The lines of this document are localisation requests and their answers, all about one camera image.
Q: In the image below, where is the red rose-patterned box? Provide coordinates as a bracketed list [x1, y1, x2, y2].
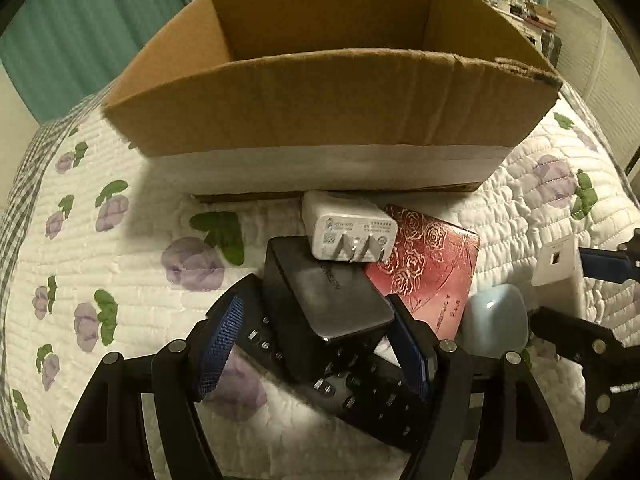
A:
[364, 204, 481, 343]

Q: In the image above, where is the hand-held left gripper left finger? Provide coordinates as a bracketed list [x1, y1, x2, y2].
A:
[50, 293, 247, 480]

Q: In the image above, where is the black power adapter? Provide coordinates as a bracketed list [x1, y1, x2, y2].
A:
[262, 236, 396, 386]

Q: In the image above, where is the white plug charger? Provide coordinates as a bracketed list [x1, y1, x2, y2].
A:
[301, 190, 399, 264]

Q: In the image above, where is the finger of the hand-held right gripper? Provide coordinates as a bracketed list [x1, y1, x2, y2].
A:
[529, 308, 640, 442]
[579, 229, 640, 283]

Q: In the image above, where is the floral quilted blanket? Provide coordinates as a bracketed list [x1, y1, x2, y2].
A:
[0, 80, 640, 480]

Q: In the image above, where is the black remote control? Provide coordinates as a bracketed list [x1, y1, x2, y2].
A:
[215, 274, 436, 453]

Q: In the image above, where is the dark suitcase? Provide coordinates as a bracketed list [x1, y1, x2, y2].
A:
[539, 29, 563, 67]

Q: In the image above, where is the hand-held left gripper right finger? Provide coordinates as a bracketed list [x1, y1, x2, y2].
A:
[386, 293, 574, 480]

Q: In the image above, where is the light blue earbud case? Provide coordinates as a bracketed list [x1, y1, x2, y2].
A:
[459, 283, 530, 359]

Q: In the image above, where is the small white adapter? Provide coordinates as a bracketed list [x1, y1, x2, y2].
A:
[531, 235, 587, 318]

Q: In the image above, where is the teal curtain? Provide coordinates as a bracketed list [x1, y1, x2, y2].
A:
[0, 0, 246, 126]

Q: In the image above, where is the brown cardboard box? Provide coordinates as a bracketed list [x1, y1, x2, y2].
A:
[101, 0, 563, 204]

